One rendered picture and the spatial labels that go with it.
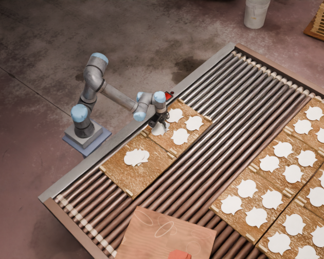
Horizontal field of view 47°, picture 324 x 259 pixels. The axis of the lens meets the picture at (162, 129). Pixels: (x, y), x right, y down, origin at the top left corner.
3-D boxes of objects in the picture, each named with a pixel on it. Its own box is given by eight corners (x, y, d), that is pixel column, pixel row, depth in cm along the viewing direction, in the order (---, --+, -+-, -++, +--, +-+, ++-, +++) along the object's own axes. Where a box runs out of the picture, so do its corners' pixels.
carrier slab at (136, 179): (98, 168, 257) (97, 167, 256) (141, 133, 274) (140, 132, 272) (133, 200, 242) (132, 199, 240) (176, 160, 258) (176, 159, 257)
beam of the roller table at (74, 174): (39, 201, 251) (36, 197, 246) (229, 46, 336) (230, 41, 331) (47, 208, 248) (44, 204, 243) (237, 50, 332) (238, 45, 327)
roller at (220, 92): (72, 220, 240) (71, 217, 236) (252, 63, 319) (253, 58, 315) (77, 225, 238) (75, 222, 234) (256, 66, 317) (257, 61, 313)
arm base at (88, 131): (70, 131, 275) (67, 123, 267) (85, 118, 282) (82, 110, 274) (84, 142, 269) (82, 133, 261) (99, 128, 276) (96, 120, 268)
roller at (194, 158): (97, 246, 229) (96, 244, 225) (277, 77, 308) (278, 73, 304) (103, 252, 227) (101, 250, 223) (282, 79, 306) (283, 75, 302)
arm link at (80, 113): (71, 127, 265) (66, 115, 254) (77, 112, 273) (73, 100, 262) (87, 129, 263) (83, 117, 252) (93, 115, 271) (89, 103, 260)
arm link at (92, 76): (83, 75, 219) (148, 118, 238) (89, 62, 225) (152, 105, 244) (74, 84, 227) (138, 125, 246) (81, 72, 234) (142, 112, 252)
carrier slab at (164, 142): (141, 132, 274) (141, 131, 273) (177, 100, 291) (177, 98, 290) (177, 158, 259) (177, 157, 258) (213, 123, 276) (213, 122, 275)
